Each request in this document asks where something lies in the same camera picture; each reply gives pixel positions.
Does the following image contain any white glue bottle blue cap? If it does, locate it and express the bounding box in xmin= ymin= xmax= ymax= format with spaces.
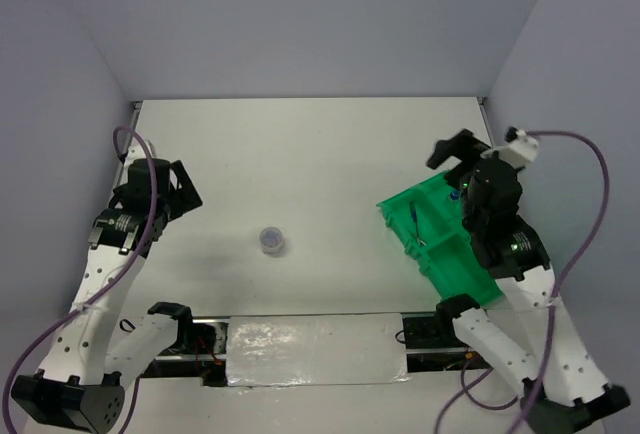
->
xmin=448 ymin=190 xmax=461 ymax=203

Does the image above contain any blue ballpoint pen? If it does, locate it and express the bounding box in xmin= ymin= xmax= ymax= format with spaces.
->
xmin=409 ymin=201 xmax=426 ymax=246

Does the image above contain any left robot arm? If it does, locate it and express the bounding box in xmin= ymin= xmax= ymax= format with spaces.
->
xmin=9 ymin=158 xmax=202 ymax=433

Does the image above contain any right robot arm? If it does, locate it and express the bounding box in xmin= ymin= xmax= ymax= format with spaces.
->
xmin=426 ymin=127 xmax=631 ymax=433

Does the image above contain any green plastic organizer tray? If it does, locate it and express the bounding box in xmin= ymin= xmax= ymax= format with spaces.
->
xmin=377 ymin=172 xmax=502 ymax=306

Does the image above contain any clear jar of paper clips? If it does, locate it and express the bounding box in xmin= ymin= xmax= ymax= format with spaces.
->
xmin=259 ymin=226 xmax=285 ymax=255

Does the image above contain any silver tape strip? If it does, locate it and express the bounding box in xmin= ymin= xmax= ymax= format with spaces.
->
xmin=226 ymin=313 xmax=410 ymax=387

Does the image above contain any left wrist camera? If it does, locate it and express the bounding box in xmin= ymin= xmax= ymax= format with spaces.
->
xmin=120 ymin=139 xmax=156 ymax=162

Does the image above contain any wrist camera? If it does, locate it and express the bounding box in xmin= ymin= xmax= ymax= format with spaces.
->
xmin=491 ymin=126 xmax=540 ymax=170
xmin=120 ymin=139 xmax=156 ymax=162

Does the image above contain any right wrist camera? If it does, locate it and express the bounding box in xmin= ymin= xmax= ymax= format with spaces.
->
xmin=491 ymin=126 xmax=540 ymax=170

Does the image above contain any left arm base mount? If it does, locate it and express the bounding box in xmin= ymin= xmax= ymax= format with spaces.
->
xmin=141 ymin=318 xmax=230 ymax=388

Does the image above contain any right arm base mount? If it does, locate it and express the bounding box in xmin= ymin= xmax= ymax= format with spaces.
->
xmin=395 ymin=312 xmax=469 ymax=373

